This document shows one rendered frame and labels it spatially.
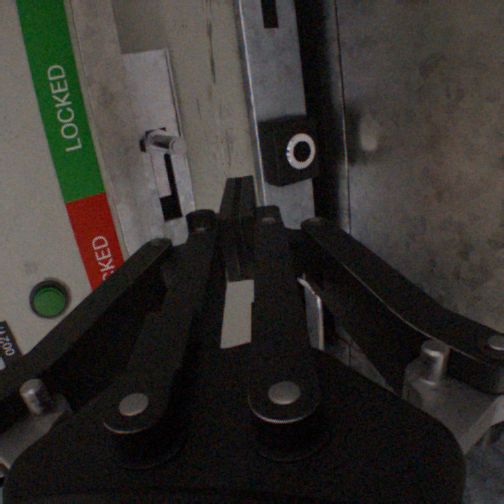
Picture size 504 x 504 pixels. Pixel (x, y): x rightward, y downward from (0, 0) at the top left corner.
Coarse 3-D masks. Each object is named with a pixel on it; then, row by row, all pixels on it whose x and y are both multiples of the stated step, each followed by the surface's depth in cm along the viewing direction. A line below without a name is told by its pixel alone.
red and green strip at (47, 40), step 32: (32, 0) 24; (32, 32) 25; (64, 32) 26; (32, 64) 26; (64, 64) 27; (64, 96) 28; (64, 128) 29; (64, 160) 29; (96, 160) 31; (64, 192) 30; (96, 192) 31; (96, 224) 32; (96, 256) 33
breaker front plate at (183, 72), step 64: (0, 0) 23; (64, 0) 26; (128, 0) 28; (192, 0) 30; (0, 64) 25; (128, 64) 29; (192, 64) 32; (0, 128) 26; (192, 128) 34; (0, 192) 28; (192, 192) 35; (256, 192) 39; (0, 256) 29; (64, 256) 32; (0, 320) 30
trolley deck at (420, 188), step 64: (384, 0) 27; (448, 0) 23; (384, 64) 30; (448, 64) 25; (384, 128) 32; (448, 128) 27; (384, 192) 35; (448, 192) 29; (384, 256) 37; (448, 256) 31
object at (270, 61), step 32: (256, 0) 32; (288, 0) 33; (256, 32) 33; (288, 32) 34; (256, 64) 34; (288, 64) 35; (256, 96) 35; (288, 96) 36; (256, 128) 36; (256, 160) 37; (288, 192) 40; (288, 224) 41
